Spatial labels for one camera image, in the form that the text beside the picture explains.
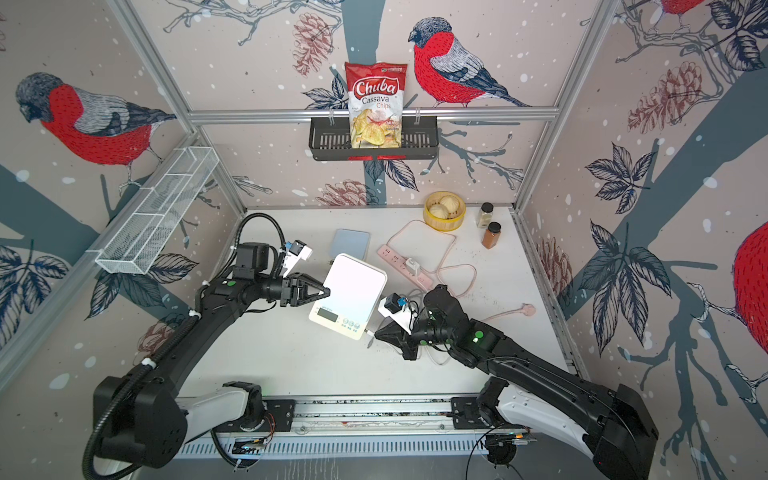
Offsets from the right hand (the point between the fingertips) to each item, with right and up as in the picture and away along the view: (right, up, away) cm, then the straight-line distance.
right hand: (379, 332), depth 70 cm
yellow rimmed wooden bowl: (+27, +28, +43) cm, 58 cm away
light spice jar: (+38, +30, +40) cm, 63 cm away
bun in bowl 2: (+26, +35, +45) cm, 62 cm away
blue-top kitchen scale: (-5, +11, -2) cm, 12 cm away
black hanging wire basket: (-17, +54, +25) cm, 62 cm away
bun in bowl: (+21, +32, +42) cm, 57 cm away
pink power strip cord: (+45, 0, +21) cm, 49 cm away
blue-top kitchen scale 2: (-12, +20, +39) cm, 45 cm away
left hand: (-12, +10, -1) cm, 16 cm away
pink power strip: (+5, +13, +31) cm, 34 cm away
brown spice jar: (+38, +23, +34) cm, 56 cm away
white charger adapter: (+9, +13, +23) cm, 28 cm away
